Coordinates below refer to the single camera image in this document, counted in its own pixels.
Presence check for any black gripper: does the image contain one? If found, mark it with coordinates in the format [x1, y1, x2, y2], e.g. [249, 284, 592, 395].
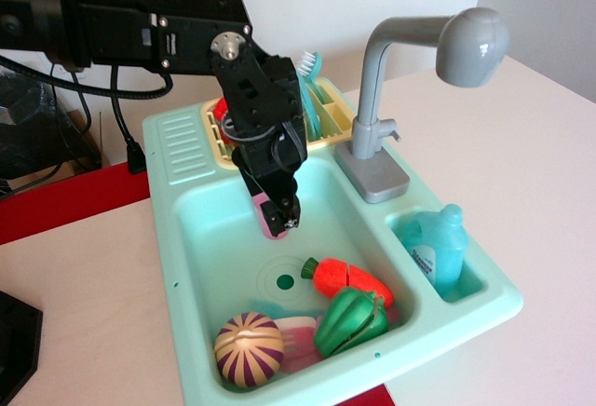
[210, 32, 306, 240]

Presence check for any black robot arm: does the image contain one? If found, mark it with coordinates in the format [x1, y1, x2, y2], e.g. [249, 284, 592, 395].
[1, 0, 307, 238]

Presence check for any red toy item in rack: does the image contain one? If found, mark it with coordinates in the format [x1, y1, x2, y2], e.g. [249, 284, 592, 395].
[212, 97, 237, 146]

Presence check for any yellow drying rack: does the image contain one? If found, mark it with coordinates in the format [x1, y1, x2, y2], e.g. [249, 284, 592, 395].
[199, 77, 356, 170]

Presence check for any mint green toy sink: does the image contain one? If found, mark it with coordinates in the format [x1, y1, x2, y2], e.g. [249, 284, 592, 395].
[142, 103, 522, 405]

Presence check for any pink toy cup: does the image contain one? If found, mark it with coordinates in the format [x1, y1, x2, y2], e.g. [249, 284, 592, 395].
[274, 316, 323, 374]

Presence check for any orange toy carrot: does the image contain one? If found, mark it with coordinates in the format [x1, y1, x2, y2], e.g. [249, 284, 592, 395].
[300, 257, 395, 307]

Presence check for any teal toy dish brush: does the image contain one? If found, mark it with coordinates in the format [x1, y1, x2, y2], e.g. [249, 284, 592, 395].
[296, 51, 322, 141]

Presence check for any green toy bell pepper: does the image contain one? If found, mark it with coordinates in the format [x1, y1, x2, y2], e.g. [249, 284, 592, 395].
[314, 287, 389, 358]

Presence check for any purple striped toy onion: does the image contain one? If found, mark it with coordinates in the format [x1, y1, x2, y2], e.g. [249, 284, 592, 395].
[213, 312, 285, 388]

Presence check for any blue toy detergent bottle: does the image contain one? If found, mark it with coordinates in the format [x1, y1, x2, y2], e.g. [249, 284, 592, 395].
[400, 204, 469, 296]

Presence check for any cardboard box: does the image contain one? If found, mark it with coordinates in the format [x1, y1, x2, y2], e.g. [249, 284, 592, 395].
[1, 110, 103, 190]

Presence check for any red mat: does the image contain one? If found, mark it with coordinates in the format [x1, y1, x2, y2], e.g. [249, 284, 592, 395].
[1, 164, 150, 244]

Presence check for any grey toy faucet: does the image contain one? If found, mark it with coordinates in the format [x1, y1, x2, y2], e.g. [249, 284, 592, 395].
[334, 7, 510, 204]

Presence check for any black cable with plug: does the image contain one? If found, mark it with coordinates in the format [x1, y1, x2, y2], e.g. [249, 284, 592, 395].
[0, 54, 174, 175]

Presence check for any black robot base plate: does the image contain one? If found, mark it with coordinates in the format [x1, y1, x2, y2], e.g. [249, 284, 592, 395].
[1, 291, 43, 405]

